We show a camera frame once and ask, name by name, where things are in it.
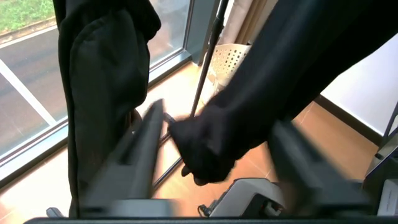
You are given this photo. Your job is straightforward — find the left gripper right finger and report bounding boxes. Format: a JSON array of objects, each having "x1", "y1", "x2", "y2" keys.
[{"x1": 268, "y1": 120, "x2": 371, "y2": 216}]

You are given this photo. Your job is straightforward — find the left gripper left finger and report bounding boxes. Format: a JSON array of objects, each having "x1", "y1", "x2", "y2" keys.
[{"x1": 79, "y1": 98, "x2": 165, "y2": 218}]

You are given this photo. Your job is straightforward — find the heap of clothes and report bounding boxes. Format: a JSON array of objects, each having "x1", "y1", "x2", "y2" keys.
[{"x1": 167, "y1": 0, "x2": 398, "y2": 187}]

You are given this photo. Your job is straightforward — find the black shorts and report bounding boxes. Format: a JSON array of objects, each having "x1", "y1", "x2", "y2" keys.
[{"x1": 52, "y1": 0, "x2": 162, "y2": 218}]

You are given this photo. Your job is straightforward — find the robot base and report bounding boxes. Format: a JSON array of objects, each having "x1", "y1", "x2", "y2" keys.
[{"x1": 198, "y1": 102, "x2": 398, "y2": 218}]

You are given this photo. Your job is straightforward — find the black clothes rack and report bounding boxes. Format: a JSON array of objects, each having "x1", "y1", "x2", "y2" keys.
[{"x1": 152, "y1": 0, "x2": 230, "y2": 189}]

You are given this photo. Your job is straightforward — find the white laundry basket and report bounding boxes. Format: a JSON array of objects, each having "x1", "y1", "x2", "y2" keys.
[{"x1": 200, "y1": 43, "x2": 252, "y2": 106}]

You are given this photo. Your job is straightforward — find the window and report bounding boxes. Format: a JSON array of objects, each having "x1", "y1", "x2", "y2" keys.
[{"x1": 0, "y1": 0, "x2": 224, "y2": 189}]

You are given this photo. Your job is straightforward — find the beige curtain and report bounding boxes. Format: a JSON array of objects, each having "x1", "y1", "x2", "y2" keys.
[{"x1": 216, "y1": 0, "x2": 279, "y2": 46}]

